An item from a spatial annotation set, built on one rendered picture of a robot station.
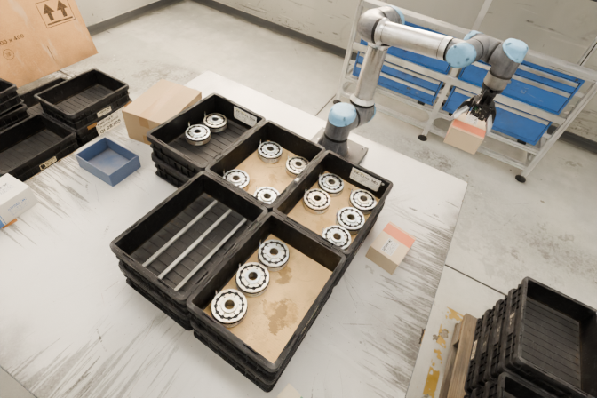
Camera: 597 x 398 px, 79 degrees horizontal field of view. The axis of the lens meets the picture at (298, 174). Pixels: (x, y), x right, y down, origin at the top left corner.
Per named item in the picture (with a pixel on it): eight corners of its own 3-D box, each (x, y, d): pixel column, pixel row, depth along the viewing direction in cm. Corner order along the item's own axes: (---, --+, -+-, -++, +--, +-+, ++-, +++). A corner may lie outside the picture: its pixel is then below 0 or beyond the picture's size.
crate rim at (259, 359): (269, 214, 123) (270, 210, 122) (346, 260, 114) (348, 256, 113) (183, 306, 98) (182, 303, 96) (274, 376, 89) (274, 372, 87)
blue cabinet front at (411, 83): (352, 74, 314) (369, 8, 274) (432, 105, 295) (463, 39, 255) (351, 75, 312) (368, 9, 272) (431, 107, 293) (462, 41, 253)
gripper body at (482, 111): (464, 115, 132) (480, 87, 123) (468, 105, 137) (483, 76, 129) (485, 123, 130) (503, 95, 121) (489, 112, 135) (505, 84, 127)
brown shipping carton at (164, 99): (170, 152, 167) (164, 125, 155) (128, 138, 170) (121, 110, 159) (203, 117, 187) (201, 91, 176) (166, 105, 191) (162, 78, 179)
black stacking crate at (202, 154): (215, 113, 174) (214, 92, 165) (265, 139, 165) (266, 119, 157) (149, 156, 148) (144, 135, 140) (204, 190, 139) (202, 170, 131)
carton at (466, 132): (451, 122, 151) (459, 107, 146) (480, 133, 148) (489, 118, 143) (442, 141, 141) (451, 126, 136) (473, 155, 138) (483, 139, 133)
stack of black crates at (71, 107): (111, 123, 257) (93, 67, 225) (143, 141, 249) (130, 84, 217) (59, 155, 231) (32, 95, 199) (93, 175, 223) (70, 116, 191)
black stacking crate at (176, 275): (204, 191, 139) (202, 171, 131) (266, 230, 130) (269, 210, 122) (116, 266, 114) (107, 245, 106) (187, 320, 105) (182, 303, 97)
